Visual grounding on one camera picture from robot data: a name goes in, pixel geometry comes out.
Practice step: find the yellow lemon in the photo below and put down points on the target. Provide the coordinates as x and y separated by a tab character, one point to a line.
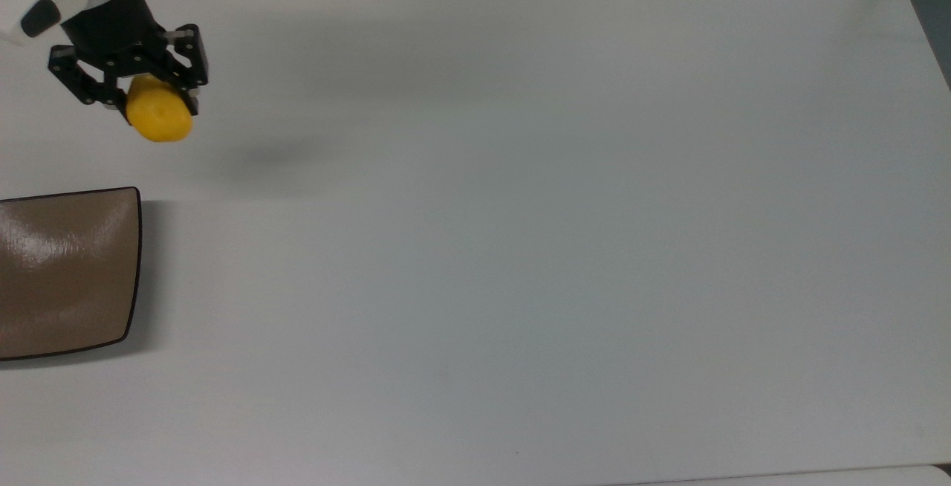
157	113

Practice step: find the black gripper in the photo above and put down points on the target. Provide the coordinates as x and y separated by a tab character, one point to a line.
119	33

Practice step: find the brown square ceramic plate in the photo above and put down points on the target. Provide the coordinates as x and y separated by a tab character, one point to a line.
67	270

